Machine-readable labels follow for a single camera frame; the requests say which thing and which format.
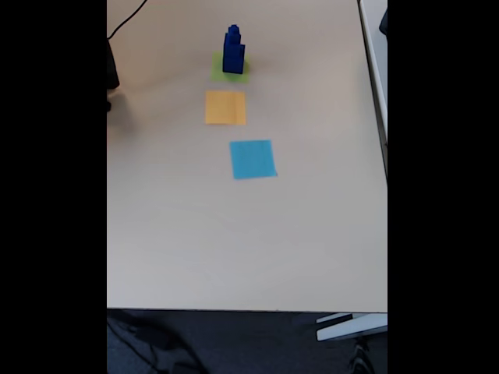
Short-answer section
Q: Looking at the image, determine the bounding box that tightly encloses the green paper square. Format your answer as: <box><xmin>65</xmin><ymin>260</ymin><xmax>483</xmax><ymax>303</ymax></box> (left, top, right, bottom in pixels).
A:
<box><xmin>211</xmin><ymin>51</ymin><xmax>251</xmax><ymax>84</ymax></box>

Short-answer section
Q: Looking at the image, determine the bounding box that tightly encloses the white side desk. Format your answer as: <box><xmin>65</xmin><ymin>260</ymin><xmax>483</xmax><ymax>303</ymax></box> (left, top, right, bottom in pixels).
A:
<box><xmin>357</xmin><ymin>0</ymin><xmax>388</xmax><ymax>180</ymax></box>

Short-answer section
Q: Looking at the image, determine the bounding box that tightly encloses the light blue paper square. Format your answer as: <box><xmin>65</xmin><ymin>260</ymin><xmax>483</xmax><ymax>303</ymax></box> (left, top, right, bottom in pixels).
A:
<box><xmin>229</xmin><ymin>139</ymin><xmax>278</xmax><ymax>181</ymax></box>

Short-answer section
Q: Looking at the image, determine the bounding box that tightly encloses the orange paper square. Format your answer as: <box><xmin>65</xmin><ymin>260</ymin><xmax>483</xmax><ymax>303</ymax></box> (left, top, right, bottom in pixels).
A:
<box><xmin>204</xmin><ymin>90</ymin><xmax>247</xmax><ymax>126</ymax></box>

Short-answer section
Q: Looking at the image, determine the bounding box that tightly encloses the large blue cube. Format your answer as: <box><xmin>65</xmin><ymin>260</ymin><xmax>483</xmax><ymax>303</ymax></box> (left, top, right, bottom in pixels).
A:
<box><xmin>223</xmin><ymin>41</ymin><xmax>247</xmax><ymax>59</ymax></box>

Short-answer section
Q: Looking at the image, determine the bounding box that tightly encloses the largest blue cube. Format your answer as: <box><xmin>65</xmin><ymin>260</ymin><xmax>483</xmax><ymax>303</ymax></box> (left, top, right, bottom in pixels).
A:
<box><xmin>221</xmin><ymin>50</ymin><xmax>247</xmax><ymax>75</ymax></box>

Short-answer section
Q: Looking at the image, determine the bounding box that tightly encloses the white table foot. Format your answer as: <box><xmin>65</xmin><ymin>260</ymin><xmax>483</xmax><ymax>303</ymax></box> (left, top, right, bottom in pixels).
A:
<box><xmin>315</xmin><ymin>312</ymin><xmax>388</xmax><ymax>343</ymax></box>

